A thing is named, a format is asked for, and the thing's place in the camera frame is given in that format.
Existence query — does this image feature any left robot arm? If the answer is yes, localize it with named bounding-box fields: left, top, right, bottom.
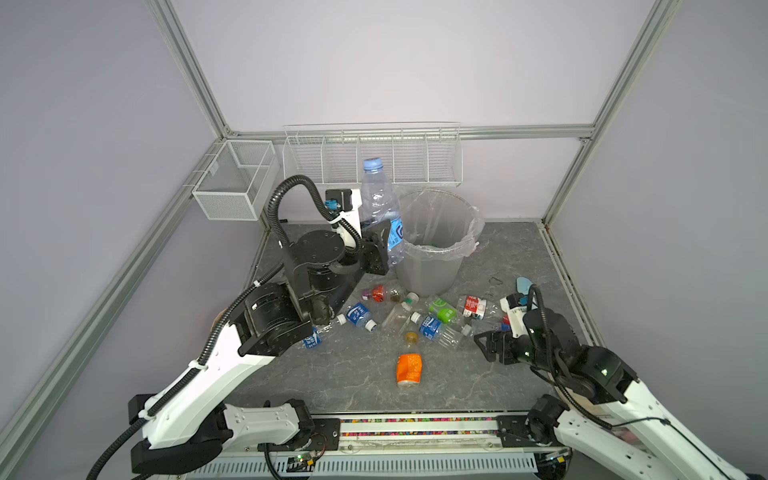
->
left=87, top=174, right=402, bottom=479

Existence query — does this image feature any blue label clear water bottle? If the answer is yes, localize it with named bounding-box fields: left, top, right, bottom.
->
left=301, top=325, right=333, bottom=350

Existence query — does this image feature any green label clear bottle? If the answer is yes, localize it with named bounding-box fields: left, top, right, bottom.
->
left=428, top=296, right=472, bottom=337

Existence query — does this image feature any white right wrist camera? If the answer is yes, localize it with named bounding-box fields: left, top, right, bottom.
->
left=499, top=293, right=527, bottom=338

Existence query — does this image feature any clear bottle green band cap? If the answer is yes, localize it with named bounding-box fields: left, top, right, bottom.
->
left=382, top=292, right=420, bottom=333

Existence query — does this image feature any blue pocari label bottle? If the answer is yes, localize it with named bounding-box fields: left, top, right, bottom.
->
left=409, top=312, right=463, bottom=350

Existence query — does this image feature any white wire wall shelf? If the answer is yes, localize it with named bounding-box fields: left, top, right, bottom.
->
left=283, top=122, right=464, bottom=186

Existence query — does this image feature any small red label purple cap bottle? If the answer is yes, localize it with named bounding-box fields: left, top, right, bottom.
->
left=361, top=284, right=407, bottom=303

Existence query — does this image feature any white mesh wall basket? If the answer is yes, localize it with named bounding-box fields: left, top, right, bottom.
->
left=192, top=140, right=280, bottom=221

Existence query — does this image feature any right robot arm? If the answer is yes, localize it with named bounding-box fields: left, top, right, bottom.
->
left=474, top=285, right=749, bottom=479

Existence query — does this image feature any grey mesh waste bin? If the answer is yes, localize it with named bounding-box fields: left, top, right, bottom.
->
left=392, top=189, right=475, bottom=298

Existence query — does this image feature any light blue garden trowel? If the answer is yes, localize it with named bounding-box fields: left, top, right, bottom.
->
left=516, top=277, right=533, bottom=296

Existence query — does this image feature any potted green plant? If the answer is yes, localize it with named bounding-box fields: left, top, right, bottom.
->
left=211, top=309, right=226, bottom=330

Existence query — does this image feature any orange label bottle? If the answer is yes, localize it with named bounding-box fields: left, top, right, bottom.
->
left=396, top=332, right=423, bottom=387

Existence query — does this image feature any blue label bottle white cap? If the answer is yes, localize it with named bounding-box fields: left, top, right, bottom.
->
left=336, top=302, right=378, bottom=332

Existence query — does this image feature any large blue label water bottle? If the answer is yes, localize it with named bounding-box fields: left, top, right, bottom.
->
left=360, top=158, right=404, bottom=266

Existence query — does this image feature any red label clear bottle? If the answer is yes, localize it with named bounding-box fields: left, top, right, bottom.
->
left=457, top=295, right=504, bottom=320

